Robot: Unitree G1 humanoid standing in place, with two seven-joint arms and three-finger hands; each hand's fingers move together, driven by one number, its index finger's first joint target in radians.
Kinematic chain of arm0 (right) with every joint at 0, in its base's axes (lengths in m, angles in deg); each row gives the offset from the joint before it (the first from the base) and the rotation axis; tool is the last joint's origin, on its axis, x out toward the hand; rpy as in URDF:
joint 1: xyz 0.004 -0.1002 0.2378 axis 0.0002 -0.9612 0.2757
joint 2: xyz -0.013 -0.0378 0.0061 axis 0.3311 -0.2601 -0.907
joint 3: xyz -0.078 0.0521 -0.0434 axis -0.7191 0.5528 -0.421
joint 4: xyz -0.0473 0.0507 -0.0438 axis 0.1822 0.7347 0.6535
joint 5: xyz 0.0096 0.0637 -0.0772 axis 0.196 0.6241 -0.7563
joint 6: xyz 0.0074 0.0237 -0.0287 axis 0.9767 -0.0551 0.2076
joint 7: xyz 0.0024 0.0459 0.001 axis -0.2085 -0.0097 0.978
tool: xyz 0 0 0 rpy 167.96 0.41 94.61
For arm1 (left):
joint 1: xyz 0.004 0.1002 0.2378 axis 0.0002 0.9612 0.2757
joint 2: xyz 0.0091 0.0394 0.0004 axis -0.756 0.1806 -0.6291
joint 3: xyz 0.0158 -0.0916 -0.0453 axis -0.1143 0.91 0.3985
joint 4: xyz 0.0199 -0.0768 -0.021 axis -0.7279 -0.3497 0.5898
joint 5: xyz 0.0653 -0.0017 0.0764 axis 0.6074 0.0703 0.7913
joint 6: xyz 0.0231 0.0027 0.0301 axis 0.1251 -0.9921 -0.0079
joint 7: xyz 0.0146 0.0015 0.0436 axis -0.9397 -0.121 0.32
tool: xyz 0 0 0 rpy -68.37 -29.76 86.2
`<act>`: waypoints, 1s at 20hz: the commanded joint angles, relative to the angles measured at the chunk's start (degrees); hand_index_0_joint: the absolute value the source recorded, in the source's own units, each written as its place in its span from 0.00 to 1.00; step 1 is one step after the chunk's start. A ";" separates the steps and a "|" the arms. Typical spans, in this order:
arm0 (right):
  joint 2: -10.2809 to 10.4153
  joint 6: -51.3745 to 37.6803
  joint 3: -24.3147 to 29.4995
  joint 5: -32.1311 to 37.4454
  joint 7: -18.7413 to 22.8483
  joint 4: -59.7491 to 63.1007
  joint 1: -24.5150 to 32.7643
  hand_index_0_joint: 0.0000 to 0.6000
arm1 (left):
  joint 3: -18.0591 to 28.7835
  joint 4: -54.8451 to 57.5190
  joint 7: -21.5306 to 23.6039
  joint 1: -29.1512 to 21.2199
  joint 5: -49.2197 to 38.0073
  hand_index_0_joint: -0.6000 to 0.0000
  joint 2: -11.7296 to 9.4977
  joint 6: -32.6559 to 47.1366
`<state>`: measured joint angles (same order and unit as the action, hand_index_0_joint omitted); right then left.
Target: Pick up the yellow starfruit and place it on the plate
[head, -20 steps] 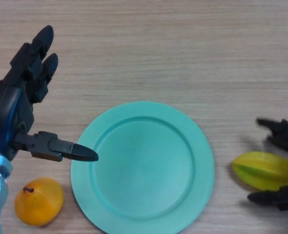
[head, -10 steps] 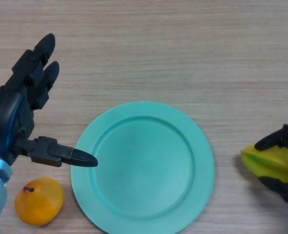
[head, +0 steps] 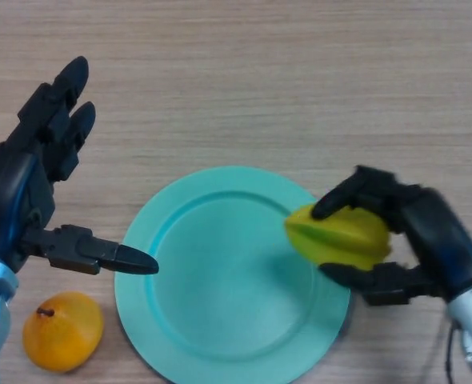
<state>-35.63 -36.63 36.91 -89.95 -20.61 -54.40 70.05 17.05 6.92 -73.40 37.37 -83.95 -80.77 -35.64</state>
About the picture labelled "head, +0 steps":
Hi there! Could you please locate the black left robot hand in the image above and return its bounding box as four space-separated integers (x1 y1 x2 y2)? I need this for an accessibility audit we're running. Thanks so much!
0 55 160 276

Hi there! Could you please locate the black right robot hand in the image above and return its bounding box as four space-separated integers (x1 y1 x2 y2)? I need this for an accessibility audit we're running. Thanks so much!
311 165 472 307

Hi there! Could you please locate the yellow starfruit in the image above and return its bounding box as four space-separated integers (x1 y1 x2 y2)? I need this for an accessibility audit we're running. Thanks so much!
284 203 393 271

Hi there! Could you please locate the green round plate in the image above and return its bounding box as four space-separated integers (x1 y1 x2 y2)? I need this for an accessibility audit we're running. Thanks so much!
114 166 352 384

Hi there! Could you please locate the orange pear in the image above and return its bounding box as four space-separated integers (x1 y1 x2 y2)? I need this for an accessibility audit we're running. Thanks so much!
22 291 105 374

